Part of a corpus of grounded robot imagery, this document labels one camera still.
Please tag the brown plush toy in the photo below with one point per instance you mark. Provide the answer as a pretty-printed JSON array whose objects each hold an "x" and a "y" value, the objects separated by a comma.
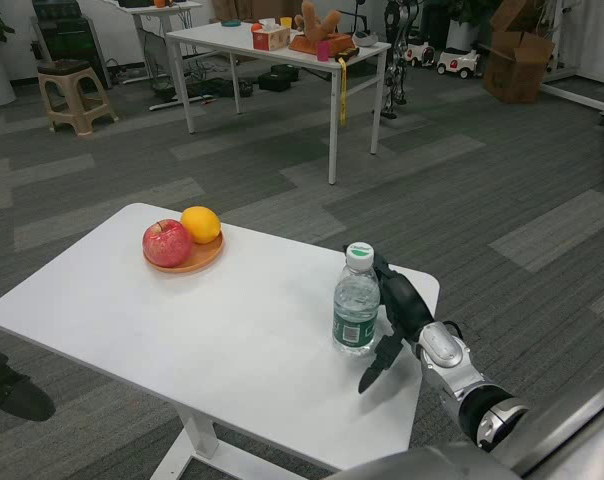
[{"x": 314, "y": 22}]

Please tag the small white toy car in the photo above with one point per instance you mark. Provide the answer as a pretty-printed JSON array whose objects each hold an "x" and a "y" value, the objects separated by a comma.
[{"x": 421, "y": 54}]

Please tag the long white metal table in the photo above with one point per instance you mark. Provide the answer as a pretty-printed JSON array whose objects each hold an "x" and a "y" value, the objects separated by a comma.
[{"x": 222, "y": 42}]

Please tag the beige plastic stool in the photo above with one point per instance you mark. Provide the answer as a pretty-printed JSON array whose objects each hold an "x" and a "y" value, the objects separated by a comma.
[{"x": 74, "y": 95}]

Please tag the black case on cabinet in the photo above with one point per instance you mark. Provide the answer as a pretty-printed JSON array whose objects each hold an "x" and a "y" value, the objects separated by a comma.
[{"x": 57, "y": 7}]

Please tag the white table pedestal leg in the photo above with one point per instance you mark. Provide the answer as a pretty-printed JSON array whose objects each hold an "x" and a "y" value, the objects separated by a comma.
[{"x": 199, "y": 440}]

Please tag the yellow orange fruit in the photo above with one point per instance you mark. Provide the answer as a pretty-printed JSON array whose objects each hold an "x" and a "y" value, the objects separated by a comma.
[{"x": 201, "y": 225}]

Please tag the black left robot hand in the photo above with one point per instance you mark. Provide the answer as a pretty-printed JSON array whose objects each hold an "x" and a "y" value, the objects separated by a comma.
[{"x": 17, "y": 395}]

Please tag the brown cardboard boxes by wall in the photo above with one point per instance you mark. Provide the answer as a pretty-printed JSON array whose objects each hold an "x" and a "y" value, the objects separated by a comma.
[{"x": 247, "y": 6}]

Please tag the tall dark green plant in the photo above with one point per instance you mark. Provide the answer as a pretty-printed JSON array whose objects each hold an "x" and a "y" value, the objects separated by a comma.
[{"x": 462, "y": 7}]

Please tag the pink cup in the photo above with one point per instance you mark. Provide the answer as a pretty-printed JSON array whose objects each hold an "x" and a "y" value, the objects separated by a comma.
[{"x": 323, "y": 51}]

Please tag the grey white bowl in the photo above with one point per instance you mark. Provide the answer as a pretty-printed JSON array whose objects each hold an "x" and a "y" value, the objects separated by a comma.
[{"x": 366, "y": 39}]

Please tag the red apple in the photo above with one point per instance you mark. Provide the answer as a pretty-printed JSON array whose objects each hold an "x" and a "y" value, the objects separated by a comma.
[{"x": 166, "y": 244}]

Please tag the large brown cardboard box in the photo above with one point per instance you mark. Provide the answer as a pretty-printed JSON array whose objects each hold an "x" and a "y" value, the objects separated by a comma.
[{"x": 517, "y": 70}]

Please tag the orange round plate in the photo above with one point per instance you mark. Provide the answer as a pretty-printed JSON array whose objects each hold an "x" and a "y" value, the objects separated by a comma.
[{"x": 207, "y": 257}]

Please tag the large white toy car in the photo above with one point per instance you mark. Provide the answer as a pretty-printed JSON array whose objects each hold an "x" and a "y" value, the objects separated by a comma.
[{"x": 459, "y": 62}]

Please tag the clear water bottle green label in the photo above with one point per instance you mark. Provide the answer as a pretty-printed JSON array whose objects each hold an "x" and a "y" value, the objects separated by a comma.
[{"x": 356, "y": 310}]

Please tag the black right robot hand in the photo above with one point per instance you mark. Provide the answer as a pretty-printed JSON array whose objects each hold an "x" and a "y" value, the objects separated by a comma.
[{"x": 404, "y": 310}]

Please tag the black equipment cabinet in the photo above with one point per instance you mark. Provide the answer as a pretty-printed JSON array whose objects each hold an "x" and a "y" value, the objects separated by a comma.
[{"x": 72, "y": 47}]

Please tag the white metal frame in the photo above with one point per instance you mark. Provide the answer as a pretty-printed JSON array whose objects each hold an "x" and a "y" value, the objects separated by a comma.
[{"x": 582, "y": 97}]

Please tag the white standing desk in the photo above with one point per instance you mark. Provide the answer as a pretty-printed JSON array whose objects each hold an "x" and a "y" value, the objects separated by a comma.
[{"x": 147, "y": 15}]

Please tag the white square plant pot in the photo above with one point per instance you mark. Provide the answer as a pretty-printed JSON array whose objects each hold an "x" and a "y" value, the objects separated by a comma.
[{"x": 463, "y": 34}]

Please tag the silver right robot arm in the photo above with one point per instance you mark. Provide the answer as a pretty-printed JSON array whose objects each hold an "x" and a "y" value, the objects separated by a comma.
[{"x": 447, "y": 360}]

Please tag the green round lid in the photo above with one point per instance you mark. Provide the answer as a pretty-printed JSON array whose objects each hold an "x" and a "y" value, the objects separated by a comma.
[{"x": 230, "y": 23}]

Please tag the black bag on floor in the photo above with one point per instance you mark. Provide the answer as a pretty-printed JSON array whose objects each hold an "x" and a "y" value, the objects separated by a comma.
[{"x": 278, "y": 77}]

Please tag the orange flat tray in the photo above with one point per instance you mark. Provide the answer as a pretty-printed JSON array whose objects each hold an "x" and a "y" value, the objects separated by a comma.
[{"x": 342, "y": 46}]

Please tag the open brown cardboard box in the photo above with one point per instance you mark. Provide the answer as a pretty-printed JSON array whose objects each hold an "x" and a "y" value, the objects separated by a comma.
[{"x": 519, "y": 15}]

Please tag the yellow cup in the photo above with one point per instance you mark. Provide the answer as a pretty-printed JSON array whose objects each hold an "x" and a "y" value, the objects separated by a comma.
[{"x": 286, "y": 22}]

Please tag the standing humanoid robot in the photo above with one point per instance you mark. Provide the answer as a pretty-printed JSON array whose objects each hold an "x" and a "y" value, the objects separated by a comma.
[{"x": 399, "y": 60}]

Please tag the red yellow tissue box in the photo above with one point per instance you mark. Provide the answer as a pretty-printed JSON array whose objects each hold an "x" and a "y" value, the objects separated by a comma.
[{"x": 271, "y": 36}]

